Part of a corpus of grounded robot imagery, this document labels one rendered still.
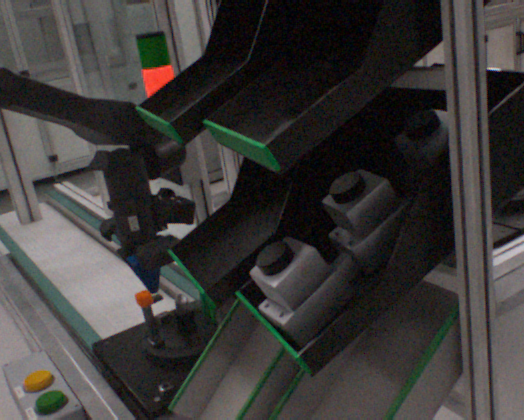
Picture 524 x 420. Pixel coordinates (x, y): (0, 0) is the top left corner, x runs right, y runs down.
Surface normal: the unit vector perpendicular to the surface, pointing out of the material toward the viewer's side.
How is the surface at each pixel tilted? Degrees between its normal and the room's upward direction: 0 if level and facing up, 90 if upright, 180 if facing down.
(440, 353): 90
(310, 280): 87
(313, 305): 87
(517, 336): 0
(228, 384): 45
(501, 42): 90
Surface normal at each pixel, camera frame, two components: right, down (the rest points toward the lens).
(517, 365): -0.15, -0.93
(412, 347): -0.76, -0.47
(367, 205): 0.38, 0.25
